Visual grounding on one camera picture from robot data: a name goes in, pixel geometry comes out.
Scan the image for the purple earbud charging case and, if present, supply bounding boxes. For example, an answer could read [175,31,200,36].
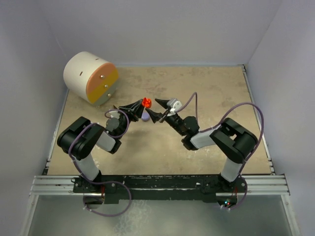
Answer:
[141,112,150,122]

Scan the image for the round white drawer cabinet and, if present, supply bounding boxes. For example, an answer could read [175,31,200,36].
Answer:
[63,52,119,106]

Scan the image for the aluminium rail left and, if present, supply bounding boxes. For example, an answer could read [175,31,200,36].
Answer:
[30,176,77,196]

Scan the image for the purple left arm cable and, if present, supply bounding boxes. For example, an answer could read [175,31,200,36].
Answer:
[68,109,130,184]

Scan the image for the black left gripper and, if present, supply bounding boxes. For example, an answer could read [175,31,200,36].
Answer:
[117,100,145,139]

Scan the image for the aluminium rail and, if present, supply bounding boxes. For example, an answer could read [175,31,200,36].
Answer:
[236,173,292,197]
[30,176,77,196]

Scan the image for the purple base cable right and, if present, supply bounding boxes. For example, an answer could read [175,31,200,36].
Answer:
[221,173,249,211]

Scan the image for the aluminium rail right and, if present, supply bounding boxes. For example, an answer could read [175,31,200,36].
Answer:
[236,173,292,197]

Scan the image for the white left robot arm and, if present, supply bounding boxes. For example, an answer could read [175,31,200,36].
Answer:
[57,99,145,193]

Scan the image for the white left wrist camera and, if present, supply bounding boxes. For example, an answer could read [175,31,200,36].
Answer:
[109,105,120,119]

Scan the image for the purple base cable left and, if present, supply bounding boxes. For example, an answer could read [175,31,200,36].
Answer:
[83,180,133,217]

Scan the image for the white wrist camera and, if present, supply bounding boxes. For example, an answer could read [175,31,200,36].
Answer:
[109,105,120,119]
[166,98,182,116]

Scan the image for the orange round cap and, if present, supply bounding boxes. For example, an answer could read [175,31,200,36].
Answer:
[142,97,152,108]

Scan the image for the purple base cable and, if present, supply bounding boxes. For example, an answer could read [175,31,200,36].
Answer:
[83,180,133,217]
[221,173,249,211]

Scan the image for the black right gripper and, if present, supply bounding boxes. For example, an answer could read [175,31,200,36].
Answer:
[145,99,186,137]

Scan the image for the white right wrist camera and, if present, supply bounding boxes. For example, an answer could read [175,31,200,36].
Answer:
[166,98,182,116]

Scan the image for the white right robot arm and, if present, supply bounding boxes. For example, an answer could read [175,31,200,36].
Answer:
[145,99,264,192]

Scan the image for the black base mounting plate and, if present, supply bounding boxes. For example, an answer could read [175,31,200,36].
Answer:
[72,174,247,206]

